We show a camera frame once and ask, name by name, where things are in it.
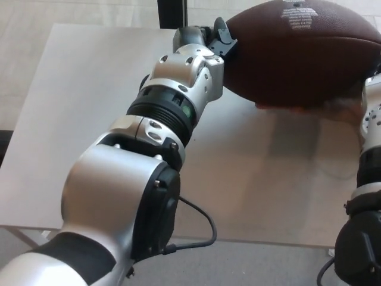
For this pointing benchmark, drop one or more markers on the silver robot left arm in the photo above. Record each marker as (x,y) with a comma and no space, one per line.
(119,184)

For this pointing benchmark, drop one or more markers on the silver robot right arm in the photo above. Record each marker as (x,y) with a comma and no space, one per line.
(363,208)

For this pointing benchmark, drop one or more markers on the person's bare hand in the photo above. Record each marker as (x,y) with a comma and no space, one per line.
(297,110)

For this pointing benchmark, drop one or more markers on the crumpled white paper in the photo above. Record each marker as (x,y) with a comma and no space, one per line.
(331,252)

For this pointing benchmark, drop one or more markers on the white metal table leg frame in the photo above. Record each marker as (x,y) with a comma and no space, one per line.
(26,235)

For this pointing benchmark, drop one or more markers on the brown junior football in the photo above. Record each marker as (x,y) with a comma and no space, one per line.
(297,53)

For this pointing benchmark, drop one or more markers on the black window pillar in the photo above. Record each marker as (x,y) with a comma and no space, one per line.
(172,13)

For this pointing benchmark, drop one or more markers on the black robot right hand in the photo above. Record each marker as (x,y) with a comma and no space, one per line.
(376,73)

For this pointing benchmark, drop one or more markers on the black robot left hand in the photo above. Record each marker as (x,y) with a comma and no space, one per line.
(217,41)

